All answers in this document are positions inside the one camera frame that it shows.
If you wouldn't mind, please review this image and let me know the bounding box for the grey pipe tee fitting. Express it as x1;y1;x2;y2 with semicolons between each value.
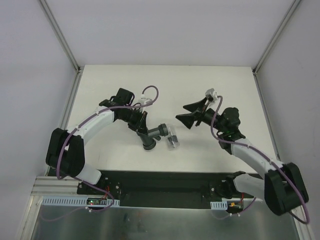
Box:
139;123;169;151

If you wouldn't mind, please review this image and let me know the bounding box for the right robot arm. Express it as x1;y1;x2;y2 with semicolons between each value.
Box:
176;98;310;224

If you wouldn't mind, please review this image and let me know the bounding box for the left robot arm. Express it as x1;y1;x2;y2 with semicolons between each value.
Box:
45;88;156;195

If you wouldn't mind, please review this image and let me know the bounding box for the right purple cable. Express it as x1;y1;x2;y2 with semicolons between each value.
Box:
210;95;311;224

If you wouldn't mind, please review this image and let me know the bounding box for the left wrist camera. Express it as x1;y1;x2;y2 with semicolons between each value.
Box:
138;94;153;106

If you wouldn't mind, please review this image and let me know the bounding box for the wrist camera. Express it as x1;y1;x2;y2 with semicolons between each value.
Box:
138;94;153;106
205;88;218;103

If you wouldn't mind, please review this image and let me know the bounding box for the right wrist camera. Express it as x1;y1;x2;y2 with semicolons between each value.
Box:
205;88;218;103

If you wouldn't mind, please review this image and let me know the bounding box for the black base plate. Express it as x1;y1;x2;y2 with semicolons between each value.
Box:
74;169;253;208

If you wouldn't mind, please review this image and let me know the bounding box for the left aluminium corner post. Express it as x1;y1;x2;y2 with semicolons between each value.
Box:
37;0;82;74

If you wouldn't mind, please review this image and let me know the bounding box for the aluminium corner post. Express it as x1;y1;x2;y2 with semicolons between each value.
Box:
37;0;82;74
251;0;302;76

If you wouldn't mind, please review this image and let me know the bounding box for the right white cable duct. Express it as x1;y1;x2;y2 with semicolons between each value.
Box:
210;200;228;211

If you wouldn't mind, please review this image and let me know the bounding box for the white cable duct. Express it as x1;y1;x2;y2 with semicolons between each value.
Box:
210;200;228;211
42;196;120;208

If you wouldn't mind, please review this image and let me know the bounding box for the aluminium frame rail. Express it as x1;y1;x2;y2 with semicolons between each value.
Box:
31;176;79;196

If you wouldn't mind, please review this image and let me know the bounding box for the left white cable duct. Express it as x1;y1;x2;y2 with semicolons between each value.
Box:
42;196;120;208

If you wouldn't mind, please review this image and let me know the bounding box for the right aluminium corner post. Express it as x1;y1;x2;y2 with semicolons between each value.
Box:
251;0;302;76

